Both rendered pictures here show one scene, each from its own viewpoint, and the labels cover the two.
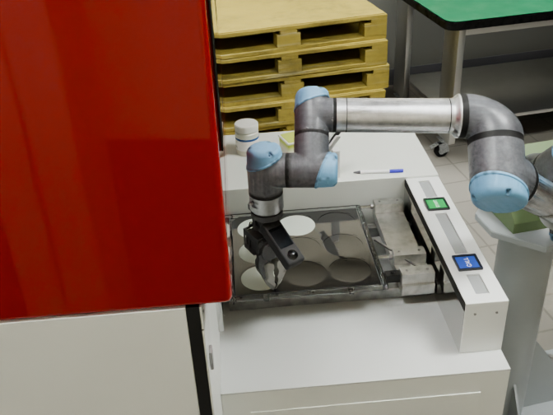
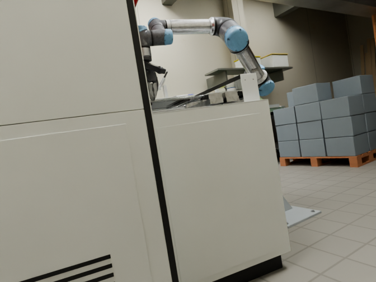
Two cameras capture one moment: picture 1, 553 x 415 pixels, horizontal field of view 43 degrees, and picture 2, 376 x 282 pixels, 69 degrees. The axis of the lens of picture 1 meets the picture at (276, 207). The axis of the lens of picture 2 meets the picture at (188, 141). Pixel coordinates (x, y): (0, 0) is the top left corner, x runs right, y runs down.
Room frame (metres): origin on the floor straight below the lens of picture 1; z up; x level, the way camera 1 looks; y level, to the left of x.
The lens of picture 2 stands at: (0.00, 0.32, 0.72)
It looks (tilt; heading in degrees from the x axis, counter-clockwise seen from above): 2 degrees down; 341
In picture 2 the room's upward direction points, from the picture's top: 9 degrees counter-clockwise
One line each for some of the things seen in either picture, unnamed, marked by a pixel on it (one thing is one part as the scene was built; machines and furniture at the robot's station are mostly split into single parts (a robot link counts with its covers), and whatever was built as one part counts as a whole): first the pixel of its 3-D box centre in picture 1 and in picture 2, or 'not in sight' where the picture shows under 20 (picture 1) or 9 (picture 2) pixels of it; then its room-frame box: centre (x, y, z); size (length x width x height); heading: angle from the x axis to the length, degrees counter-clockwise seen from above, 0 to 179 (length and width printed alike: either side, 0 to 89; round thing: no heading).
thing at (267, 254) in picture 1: (266, 230); (145, 71); (1.34, 0.03, 1.05); 0.09 x 0.08 x 0.12; 33
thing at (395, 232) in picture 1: (401, 247); (202, 106); (1.51, -0.32, 0.87); 0.36 x 0.08 x 0.03; 3
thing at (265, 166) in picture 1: (266, 170); (141, 38); (1.33, 0.02, 1.21); 0.09 x 0.08 x 0.11; 85
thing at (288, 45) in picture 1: (276, 76); not in sight; (3.97, -0.04, 0.41); 1.15 x 0.79 x 0.82; 102
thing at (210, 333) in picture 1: (207, 260); (120, 77); (1.28, 0.16, 1.02); 0.81 x 0.03 x 0.40; 3
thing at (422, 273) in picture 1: (416, 273); (214, 95); (1.36, -0.33, 0.89); 0.08 x 0.03 x 0.03; 93
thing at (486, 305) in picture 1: (448, 254); (222, 97); (1.44, -0.42, 0.89); 0.55 x 0.09 x 0.14; 3
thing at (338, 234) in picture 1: (300, 249); (159, 104); (1.48, -0.06, 0.90); 0.34 x 0.34 x 0.01; 3
